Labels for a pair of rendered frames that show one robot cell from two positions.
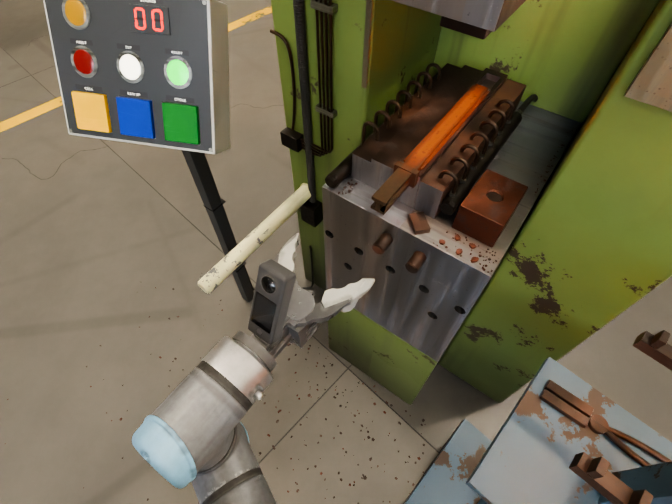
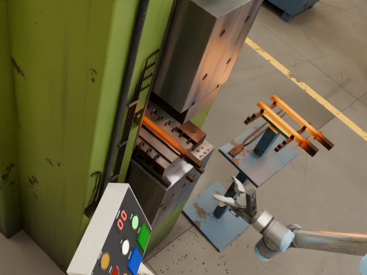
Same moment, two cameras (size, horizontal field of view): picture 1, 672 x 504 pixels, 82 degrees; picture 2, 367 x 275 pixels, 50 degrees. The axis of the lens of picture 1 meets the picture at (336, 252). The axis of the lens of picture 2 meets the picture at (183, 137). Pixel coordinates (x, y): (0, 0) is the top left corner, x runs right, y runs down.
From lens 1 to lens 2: 1.55 m
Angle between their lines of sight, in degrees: 60
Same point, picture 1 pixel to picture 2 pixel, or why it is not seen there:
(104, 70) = (120, 264)
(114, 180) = not seen: outside the picture
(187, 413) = (282, 227)
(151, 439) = (289, 236)
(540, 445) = (247, 163)
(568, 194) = not seen: hidden behind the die
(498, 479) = (257, 178)
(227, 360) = (267, 216)
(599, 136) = not seen: hidden behind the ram
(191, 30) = (130, 202)
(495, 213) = (201, 134)
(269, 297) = (254, 198)
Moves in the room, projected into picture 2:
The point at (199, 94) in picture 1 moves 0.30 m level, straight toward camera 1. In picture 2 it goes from (141, 218) to (214, 206)
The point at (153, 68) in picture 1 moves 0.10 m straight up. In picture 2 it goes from (129, 234) to (134, 220)
